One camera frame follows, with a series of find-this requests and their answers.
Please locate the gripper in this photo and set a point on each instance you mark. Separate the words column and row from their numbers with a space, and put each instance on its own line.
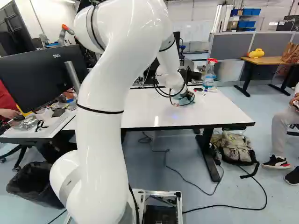
column 187, row 95

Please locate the green towel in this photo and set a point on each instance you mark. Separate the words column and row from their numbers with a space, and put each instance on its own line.
column 184, row 102

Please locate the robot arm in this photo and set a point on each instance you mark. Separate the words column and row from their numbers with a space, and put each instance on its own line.
column 100, row 140

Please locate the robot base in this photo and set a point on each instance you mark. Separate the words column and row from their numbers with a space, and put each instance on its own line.
column 161, row 207

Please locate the small black flat object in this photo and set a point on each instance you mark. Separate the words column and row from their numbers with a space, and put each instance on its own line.
column 198, row 89

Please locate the white table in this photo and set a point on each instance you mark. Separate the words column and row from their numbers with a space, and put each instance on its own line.
column 198, row 112

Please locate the white marker pen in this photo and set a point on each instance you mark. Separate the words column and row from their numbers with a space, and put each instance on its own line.
column 211, row 91

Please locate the clear spray bottle red trigger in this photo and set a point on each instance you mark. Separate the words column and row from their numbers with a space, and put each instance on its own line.
column 208, row 78

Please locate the grey office partition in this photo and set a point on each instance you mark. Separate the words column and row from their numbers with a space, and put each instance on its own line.
column 233, row 46

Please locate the camouflage backpack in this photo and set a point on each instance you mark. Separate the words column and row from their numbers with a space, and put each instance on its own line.
column 236, row 147

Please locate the yellow duck toy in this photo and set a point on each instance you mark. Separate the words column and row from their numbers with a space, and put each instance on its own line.
column 256, row 53

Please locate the wooden desk black legs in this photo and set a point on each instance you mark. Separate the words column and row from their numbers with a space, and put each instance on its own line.
column 264, row 61

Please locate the person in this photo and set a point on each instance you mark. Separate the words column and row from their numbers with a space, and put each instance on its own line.
column 5, row 100
column 281, row 130

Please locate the brown paper bag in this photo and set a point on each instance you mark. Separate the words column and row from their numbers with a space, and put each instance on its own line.
column 291, row 52

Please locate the white desk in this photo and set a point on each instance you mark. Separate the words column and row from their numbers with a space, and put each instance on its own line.
column 53, row 123

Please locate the black computer monitor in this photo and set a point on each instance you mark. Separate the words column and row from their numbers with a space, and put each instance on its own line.
column 35, row 74

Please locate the black trash bin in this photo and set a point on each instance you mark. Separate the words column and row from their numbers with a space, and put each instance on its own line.
column 32, row 184

